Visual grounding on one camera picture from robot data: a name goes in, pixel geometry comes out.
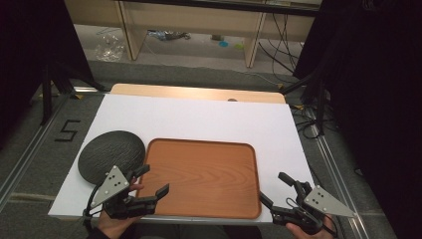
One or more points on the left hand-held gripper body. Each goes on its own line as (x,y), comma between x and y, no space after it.
(112,184)

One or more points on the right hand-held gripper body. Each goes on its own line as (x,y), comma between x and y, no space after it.
(313,212)

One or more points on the black round textured plate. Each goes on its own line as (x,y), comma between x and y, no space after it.
(109,154)

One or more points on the brown wooden tray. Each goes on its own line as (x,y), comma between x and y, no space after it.
(205,179)

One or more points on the person's right hand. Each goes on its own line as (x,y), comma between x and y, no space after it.
(307,233)

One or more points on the person's left hand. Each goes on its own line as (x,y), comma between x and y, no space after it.
(114,226)

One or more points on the white board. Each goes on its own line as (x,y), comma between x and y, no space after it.
(199,116)

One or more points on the black stand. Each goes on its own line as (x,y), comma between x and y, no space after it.
(320,99)
(46,93)

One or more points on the light wooden table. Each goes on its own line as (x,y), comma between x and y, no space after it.
(185,91)

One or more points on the clear plastic bag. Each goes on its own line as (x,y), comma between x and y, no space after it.
(109,48)

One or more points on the black curtain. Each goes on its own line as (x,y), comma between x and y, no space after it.
(30,49)
(375,83)

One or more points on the crumpled plastic wrapper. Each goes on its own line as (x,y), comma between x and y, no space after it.
(167,35)

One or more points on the green small object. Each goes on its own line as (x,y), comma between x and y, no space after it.
(239,46)

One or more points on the blue round disc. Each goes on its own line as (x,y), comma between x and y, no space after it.
(223,44)

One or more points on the light wooden shelf unit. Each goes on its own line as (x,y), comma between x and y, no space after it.
(199,18)

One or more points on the aluminium floor rail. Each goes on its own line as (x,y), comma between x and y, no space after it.
(30,149)
(335,166)

